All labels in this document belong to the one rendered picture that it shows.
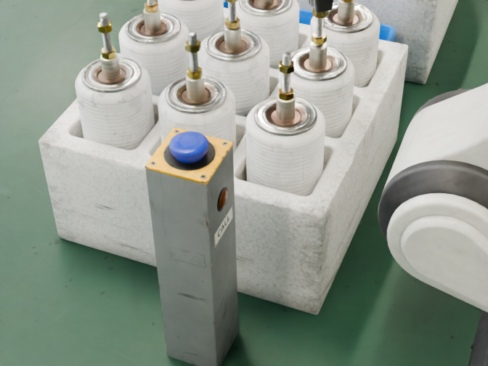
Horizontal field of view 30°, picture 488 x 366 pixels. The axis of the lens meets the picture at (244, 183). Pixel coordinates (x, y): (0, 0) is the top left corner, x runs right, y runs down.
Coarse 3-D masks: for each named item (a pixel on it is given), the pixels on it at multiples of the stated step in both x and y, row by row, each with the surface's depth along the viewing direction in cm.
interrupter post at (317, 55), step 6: (312, 42) 115; (312, 48) 115; (318, 48) 114; (324, 48) 114; (312, 54) 115; (318, 54) 115; (324, 54) 115; (312, 60) 116; (318, 60) 115; (324, 60) 116; (312, 66) 116; (318, 66) 116; (324, 66) 116
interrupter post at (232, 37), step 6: (228, 30) 118; (234, 30) 118; (240, 30) 119; (228, 36) 118; (234, 36) 118; (240, 36) 119; (228, 42) 119; (234, 42) 119; (240, 42) 120; (228, 48) 120; (234, 48) 120
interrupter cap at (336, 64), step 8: (304, 48) 119; (328, 48) 119; (296, 56) 118; (304, 56) 118; (328, 56) 118; (336, 56) 118; (344, 56) 118; (296, 64) 117; (304, 64) 117; (328, 64) 117; (336, 64) 117; (344, 64) 116; (296, 72) 115; (304, 72) 115; (312, 72) 115; (320, 72) 115; (328, 72) 115; (336, 72) 115; (312, 80) 114; (320, 80) 114; (328, 80) 114
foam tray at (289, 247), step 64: (384, 64) 129; (64, 128) 119; (384, 128) 131; (64, 192) 122; (128, 192) 117; (256, 192) 110; (320, 192) 109; (128, 256) 126; (256, 256) 115; (320, 256) 111
